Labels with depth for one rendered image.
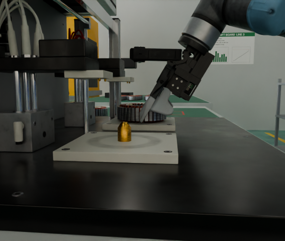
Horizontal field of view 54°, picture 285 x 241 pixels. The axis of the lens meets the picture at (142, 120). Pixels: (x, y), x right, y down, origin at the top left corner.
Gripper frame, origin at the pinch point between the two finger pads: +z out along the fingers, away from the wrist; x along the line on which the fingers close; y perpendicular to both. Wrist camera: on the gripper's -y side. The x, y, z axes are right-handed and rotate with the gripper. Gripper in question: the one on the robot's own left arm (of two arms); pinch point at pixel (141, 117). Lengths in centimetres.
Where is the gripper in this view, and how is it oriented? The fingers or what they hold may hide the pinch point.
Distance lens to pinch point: 64.2
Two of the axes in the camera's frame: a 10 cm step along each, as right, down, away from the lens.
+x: 1.0, -1.2, 9.9
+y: 8.6, 5.1, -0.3
